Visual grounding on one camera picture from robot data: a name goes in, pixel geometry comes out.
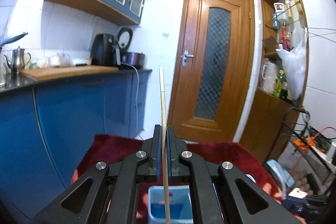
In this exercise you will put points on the blue kitchen base cabinets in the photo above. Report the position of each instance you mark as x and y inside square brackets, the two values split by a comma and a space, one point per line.
[47, 127]

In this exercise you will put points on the wooden door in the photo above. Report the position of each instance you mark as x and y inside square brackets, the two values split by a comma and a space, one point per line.
[212, 69]

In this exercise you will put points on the steel kettle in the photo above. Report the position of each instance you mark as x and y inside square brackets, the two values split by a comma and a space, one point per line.
[17, 62]

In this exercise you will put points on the red floral blanket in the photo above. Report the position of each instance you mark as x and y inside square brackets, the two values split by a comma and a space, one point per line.
[112, 149]

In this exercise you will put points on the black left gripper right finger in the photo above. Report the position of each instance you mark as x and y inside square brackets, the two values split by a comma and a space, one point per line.
[220, 193]

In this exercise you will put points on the wooden chopstick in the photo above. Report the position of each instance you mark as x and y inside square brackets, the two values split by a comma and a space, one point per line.
[165, 170]

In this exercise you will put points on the light blue utensil box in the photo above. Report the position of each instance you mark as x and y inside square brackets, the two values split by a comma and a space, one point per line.
[179, 202]

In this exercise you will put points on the wooden cutting board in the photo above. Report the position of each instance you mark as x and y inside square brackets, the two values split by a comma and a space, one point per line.
[59, 73]

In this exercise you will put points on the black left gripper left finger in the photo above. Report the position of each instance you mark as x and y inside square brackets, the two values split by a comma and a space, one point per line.
[107, 193]

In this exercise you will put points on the wooden wall shelf niche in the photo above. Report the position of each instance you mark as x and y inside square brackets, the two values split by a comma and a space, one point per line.
[261, 136]

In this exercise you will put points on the white plastic bag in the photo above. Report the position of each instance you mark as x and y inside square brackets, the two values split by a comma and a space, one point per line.
[294, 64]

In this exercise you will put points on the black air fryer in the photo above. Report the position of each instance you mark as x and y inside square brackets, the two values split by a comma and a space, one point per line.
[103, 50]

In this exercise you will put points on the black wire rack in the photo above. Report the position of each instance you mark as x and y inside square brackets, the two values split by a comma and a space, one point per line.
[305, 153]

